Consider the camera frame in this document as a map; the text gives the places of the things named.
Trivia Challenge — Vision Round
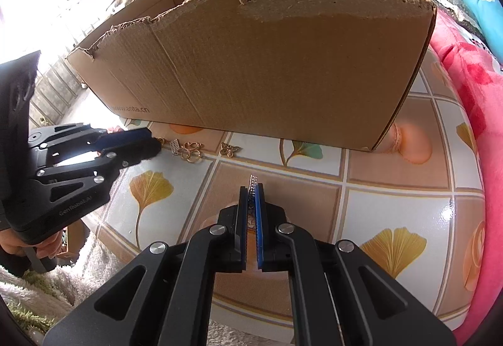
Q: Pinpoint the brown cardboard box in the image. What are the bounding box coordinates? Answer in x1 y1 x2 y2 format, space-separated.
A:
65 0 438 152

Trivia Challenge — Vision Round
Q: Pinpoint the pink floral blanket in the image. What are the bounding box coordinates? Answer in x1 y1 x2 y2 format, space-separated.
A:
428 10 503 339

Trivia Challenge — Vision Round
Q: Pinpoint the small silver rhinestone piece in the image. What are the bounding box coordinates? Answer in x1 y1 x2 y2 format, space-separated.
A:
247 173 260 205

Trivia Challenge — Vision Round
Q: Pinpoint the person's left hand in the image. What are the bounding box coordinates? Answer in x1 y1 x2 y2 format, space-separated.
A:
0 228 64 259

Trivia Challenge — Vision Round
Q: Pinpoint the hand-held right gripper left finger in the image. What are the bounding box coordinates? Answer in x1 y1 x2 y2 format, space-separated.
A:
42 185 252 346

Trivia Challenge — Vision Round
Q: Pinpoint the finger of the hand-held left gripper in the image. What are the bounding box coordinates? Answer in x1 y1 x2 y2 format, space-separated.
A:
35 139 163 203
27 124 155 167

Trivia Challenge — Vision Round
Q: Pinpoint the blue patterned pillow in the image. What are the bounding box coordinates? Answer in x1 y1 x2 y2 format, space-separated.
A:
451 0 503 68

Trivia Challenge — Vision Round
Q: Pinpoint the grey green patterned pillow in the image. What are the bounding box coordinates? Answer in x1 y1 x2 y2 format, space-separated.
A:
397 0 488 40

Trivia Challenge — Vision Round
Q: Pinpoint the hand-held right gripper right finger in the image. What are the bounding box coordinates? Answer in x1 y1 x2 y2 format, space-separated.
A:
253 182 458 346

